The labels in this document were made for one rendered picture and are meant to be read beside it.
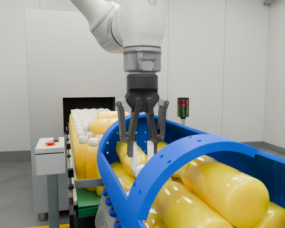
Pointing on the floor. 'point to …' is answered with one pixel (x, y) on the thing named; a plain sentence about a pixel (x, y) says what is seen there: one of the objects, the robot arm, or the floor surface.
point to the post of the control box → (53, 201)
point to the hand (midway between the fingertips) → (142, 156)
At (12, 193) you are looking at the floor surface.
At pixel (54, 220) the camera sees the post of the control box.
